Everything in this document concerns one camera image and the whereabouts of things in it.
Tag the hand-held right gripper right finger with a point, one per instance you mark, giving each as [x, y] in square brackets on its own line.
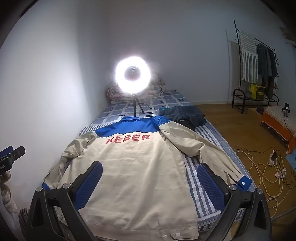
[212, 185]

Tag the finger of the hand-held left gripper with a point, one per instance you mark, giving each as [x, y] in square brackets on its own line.
[5, 153]
[18, 153]

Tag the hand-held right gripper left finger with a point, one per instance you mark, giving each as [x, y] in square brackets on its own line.
[90, 183]

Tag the beige and blue work jacket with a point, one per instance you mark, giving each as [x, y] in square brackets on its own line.
[138, 166]

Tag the dark blue clothes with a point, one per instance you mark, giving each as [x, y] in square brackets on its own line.
[185, 114]

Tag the black clothes rack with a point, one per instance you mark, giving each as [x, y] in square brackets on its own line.
[238, 91]

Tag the dark hanging clothes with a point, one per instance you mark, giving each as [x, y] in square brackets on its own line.
[266, 62]

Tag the blue striped blanket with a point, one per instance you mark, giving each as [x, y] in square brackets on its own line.
[194, 185]

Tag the white power strip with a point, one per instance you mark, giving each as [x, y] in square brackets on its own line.
[272, 158]
[280, 174]

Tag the grey metal tube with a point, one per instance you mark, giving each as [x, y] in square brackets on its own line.
[281, 215]

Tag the blue checked bed sheet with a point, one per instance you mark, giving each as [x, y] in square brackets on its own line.
[115, 111]

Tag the blue floor mat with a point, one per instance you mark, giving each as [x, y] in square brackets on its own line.
[291, 162]

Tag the orange covered bench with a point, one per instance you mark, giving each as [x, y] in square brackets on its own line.
[277, 125]

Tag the black tripod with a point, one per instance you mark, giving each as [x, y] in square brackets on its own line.
[134, 104]

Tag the yellow box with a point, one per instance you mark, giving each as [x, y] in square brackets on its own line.
[256, 91]

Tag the phone on small tripod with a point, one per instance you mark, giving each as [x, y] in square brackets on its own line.
[286, 109]

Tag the folded floral quilt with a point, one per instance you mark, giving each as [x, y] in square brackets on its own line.
[157, 85]

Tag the green white striped towel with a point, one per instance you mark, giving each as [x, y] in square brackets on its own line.
[248, 58]

